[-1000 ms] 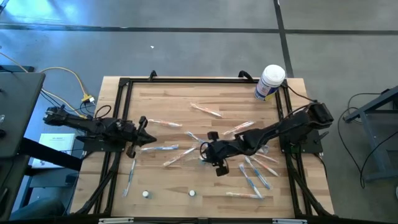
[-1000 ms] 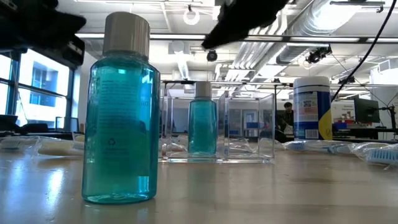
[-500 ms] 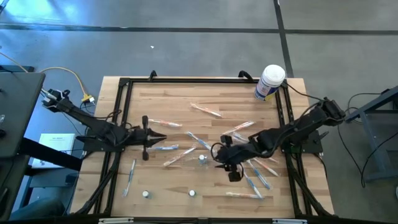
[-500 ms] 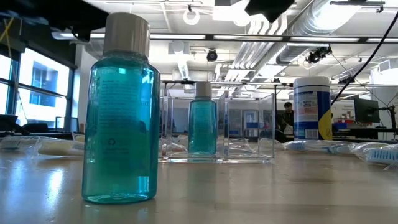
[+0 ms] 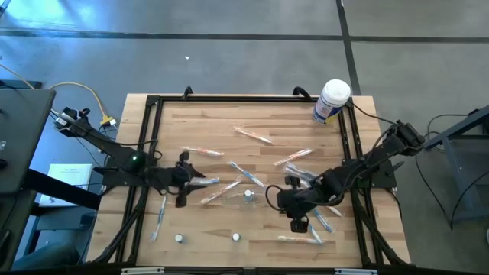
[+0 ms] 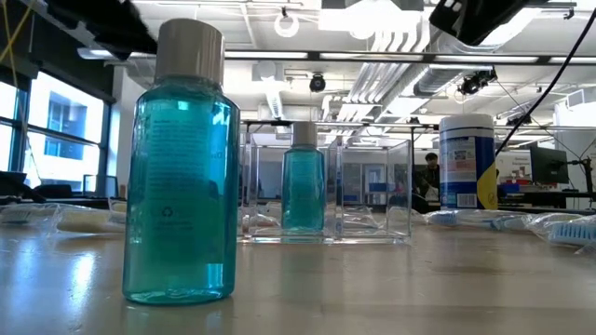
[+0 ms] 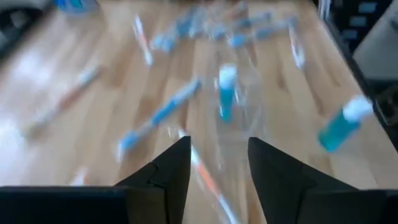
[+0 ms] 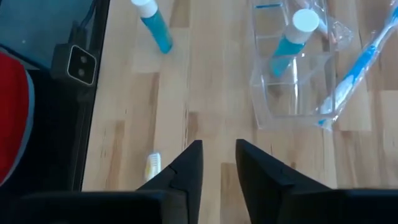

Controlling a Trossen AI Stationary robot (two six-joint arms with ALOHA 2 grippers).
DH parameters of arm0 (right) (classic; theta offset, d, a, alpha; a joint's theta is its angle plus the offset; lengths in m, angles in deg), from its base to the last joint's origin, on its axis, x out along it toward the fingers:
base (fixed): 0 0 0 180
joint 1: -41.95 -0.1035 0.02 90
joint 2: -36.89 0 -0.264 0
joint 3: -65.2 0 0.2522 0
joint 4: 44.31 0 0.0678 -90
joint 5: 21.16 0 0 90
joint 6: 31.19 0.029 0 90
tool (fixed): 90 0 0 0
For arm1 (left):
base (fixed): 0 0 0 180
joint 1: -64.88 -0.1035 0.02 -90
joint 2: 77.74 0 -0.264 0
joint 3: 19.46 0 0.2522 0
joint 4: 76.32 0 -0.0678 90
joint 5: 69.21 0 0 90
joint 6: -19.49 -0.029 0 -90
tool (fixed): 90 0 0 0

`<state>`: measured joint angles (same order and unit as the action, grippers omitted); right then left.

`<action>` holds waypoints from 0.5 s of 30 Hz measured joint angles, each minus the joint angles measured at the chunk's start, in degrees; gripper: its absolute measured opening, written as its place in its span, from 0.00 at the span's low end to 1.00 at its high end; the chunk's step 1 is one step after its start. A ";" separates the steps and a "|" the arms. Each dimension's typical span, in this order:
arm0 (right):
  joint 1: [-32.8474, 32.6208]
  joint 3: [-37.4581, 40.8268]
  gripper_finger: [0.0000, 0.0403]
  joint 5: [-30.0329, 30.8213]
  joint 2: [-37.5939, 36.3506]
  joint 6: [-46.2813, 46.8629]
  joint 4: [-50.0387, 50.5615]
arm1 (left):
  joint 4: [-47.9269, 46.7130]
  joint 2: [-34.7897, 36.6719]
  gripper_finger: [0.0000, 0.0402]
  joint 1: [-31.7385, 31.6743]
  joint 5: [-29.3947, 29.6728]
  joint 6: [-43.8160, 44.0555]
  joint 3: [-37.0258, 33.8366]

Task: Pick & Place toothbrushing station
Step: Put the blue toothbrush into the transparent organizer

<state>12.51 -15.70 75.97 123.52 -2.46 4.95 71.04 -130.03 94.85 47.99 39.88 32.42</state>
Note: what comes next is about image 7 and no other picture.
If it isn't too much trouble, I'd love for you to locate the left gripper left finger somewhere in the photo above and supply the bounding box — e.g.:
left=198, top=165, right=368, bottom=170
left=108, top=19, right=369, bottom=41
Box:
left=114, top=135, right=192, bottom=224

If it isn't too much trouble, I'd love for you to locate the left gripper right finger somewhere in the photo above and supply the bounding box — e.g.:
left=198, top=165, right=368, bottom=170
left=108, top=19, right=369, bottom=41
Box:
left=248, top=136, right=358, bottom=224

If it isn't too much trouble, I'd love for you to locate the orange toothbrush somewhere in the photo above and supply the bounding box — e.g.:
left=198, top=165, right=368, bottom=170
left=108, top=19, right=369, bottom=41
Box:
left=24, top=63, right=104, bottom=141
left=131, top=12, right=155, bottom=67
left=286, top=17, right=308, bottom=72
left=175, top=128, right=242, bottom=224

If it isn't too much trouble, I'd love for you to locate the teal mouthwash bottle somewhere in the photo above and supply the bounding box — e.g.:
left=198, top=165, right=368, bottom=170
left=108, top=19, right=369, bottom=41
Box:
left=217, top=63, right=239, bottom=124
left=317, top=94, right=374, bottom=154

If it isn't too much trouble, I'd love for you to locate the clear plastic bag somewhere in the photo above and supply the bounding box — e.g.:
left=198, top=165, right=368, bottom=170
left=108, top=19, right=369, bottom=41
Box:
left=198, top=30, right=273, bottom=178

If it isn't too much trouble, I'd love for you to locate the white blue wipes canister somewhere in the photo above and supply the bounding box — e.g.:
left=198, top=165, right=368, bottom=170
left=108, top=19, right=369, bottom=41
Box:
left=53, top=0, right=101, bottom=16

